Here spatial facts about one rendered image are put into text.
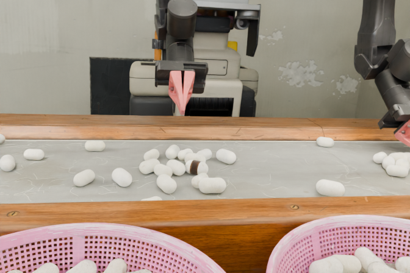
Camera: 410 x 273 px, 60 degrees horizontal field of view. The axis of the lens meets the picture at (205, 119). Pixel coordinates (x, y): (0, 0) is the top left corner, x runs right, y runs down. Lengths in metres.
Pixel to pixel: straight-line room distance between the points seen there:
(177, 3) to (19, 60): 2.08
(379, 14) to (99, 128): 0.62
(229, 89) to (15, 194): 0.81
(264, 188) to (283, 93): 2.33
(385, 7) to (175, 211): 0.63
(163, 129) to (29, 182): 0.29
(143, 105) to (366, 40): 0.91
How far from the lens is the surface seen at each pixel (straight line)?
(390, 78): 0.82
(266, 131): 0.76
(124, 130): 0.73
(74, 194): 0.51
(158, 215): 0.39
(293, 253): 0.37
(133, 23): 2.58
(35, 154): 0.63
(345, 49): 3.02
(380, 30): 0.85
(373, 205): 0.48
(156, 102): 1.45
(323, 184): 0.53
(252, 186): 0.53
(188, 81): 0.66
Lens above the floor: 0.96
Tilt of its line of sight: 14 degrees down
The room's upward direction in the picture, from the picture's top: 3 degrees clockwise
